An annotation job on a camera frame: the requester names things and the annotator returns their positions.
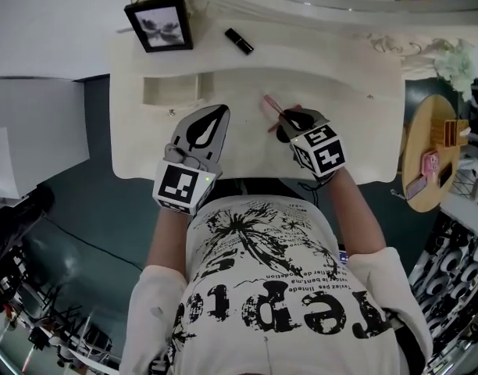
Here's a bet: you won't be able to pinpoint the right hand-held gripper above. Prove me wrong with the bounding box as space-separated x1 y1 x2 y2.
275 107 347 181

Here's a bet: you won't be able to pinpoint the black lipstick makeup tube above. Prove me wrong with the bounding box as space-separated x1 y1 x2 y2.
223 27 255 56

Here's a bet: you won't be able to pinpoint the wooden desk organizer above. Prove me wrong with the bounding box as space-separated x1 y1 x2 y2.
430 117 470 148

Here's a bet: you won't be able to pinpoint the rack of black white parts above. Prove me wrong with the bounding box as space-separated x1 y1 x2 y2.
407 209 478 375

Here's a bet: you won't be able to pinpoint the white vanity table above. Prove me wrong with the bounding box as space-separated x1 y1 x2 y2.
108 0 410 187

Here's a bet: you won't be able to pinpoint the bicycle wheel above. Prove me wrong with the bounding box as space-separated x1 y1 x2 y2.
451 156 478 213

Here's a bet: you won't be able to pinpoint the white vanity drawer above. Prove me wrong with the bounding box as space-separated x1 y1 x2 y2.
139 72 216 117

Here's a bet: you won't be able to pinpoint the small pink box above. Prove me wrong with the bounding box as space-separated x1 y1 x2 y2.
420 150 440 178

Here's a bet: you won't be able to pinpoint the round wooden side table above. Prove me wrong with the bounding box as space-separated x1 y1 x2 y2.
401 94 469 213

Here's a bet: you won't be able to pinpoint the white cabinet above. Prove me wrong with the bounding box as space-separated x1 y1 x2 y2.
0 75 91 202

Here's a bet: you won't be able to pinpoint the white artificial flowers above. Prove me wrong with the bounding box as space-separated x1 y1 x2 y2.
432 38 477 102

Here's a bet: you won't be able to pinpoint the pink makeup tool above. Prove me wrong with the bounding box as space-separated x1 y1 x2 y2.
262 94 305 135

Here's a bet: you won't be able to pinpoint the black equipment stands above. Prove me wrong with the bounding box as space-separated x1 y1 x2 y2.
0 240 115 371

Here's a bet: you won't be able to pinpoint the person's right forearm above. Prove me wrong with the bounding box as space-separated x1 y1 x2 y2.
327 169 389 258

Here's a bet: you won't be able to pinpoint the small black case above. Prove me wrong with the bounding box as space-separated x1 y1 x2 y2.
437 162 455 188

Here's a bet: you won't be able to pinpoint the flat purple box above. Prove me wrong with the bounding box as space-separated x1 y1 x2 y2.
404 174 430 202

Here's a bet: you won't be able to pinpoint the black picture frame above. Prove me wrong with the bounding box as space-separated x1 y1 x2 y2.
123 0 195 54

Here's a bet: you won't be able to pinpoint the white printed shirt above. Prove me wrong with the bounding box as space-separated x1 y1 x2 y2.
119 195 434 375

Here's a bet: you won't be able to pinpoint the person's left forearm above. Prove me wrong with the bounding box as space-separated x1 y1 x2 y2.
144 204 195 275

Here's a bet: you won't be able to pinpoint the black floor cable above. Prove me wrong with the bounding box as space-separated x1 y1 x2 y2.
41 212 144 273

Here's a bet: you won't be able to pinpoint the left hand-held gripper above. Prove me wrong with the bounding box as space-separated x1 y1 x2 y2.
152 103 232 216

